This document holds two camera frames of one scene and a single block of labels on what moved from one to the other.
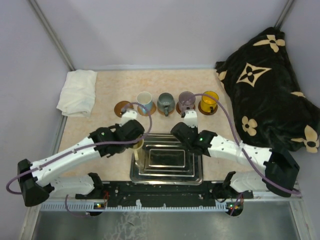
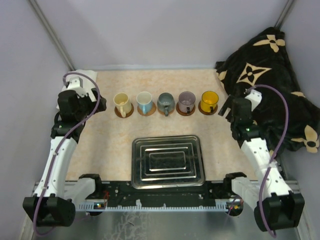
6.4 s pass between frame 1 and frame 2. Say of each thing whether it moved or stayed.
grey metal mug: stayed
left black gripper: moved
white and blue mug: stayed
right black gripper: moved
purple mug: stayed
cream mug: moved
